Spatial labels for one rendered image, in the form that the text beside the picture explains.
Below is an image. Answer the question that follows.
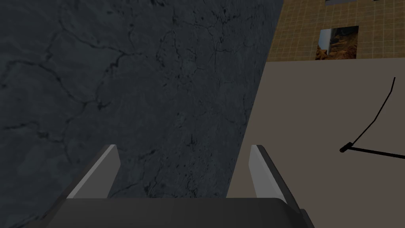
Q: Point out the thin black curved rod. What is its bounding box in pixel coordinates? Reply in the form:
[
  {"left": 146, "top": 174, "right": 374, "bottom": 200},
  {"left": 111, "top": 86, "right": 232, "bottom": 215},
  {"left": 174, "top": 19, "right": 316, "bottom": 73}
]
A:
[{"left": 339, "top": 76, "right": 405, "bottom": 159}]

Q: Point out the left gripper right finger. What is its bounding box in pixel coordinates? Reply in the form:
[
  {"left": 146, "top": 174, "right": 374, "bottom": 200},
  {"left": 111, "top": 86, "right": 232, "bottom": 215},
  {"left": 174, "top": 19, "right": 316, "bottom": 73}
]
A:
[{"left": 248, "top": 144, "right": 301, "bottom": 213}]

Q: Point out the brown landscape wall picture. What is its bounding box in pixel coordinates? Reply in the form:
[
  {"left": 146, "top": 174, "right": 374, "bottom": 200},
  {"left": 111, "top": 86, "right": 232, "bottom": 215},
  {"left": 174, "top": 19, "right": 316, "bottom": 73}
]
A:
[{"left": 315, "top": 25, "right": 360, "bottom": 61}]

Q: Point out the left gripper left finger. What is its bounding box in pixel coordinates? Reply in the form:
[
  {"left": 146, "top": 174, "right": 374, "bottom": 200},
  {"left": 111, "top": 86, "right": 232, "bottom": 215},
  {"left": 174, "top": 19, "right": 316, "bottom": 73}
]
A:
[{"left": 66, "top": 144, "right": 121, "bottom": 200}]

